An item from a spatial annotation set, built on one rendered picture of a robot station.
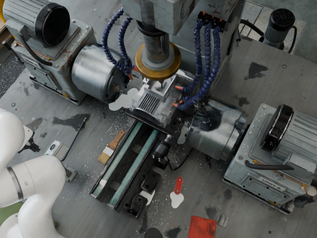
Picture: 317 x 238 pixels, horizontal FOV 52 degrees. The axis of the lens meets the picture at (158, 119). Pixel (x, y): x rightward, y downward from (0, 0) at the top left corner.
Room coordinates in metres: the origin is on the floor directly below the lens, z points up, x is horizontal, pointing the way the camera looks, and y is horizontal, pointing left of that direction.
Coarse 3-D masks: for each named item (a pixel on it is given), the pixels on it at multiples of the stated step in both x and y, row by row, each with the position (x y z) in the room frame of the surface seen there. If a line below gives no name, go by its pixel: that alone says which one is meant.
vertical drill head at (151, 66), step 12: (144, 0) 0.69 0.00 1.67; (144, 12) 0.69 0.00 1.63; (144, 24) 0.70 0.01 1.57; (144, 36) 0.70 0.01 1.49; (168, 36) 0.71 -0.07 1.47; (144, 48) 0.76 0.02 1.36; (156, 48) 0.68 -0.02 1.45; (168, 48) 0.71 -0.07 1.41; (144, 60) 0.70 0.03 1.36; (156, 60) 0.68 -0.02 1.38; (168, 60) 0.69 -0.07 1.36; (180, 60) 0.70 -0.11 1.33; (144, 72) 0.66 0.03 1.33; (156, 72) 0.66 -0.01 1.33; (168, 72) 0.65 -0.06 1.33
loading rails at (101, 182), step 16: (176, 112) 0.70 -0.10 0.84; (144, 128) 0.63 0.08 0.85; (128, 144) 0.53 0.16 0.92; (144, 144) 0.52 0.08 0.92; (112, 160) 0.46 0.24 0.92; (144, 160) 0.44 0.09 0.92; (112, 176) 0.39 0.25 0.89; (128, 176) 0.37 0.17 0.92; (144, 176) 0.39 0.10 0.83; (96, 192) 0.32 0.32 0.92; (128, 192) 0.31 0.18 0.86; (112, 208) 0.24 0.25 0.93
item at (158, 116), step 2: (176, 84) 0.73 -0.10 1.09; (178, 84) 0.73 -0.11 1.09; (176, 88) 0.72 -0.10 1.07; (134, 102) 0.66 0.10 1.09; (136, 102) 0.66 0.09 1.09; (132, 104) 0.66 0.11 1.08; (134, 104) 0.65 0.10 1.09; (136, 104) 0.65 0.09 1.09; (138, 104) 0.66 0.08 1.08; (132, 106) 0.65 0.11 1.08; (134, 106) 0.64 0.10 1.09; (136, 106) 0.65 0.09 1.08; (156, 114) 0.60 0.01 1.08; (158, 114) 0.59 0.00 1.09; (156, 116) 0.58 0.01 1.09; (158, 116) 0.58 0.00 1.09; (160, 116) 0.58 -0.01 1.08; (156, 118) 0.58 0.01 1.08; (158, 118) 0.57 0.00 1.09; (160, 118) 0.58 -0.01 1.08
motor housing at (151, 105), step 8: (144, 96) 0.69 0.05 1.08; (152, 96) 0.68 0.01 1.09; (168, 96) 0.68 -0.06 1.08; (144, 104) 0.64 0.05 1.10; (152, 104) 0.64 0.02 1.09; (160, 104) 0.64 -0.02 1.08; (168, 104) 0.64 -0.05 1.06; (136, 112) 0.66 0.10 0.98; (144, 112) 0.67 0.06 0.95; (152, 112) 0.60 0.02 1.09; (160, 112) 0.61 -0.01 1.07; (152, 120) 0.63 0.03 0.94; (160, 120) 0.58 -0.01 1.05; (168, 120) 0.59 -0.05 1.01
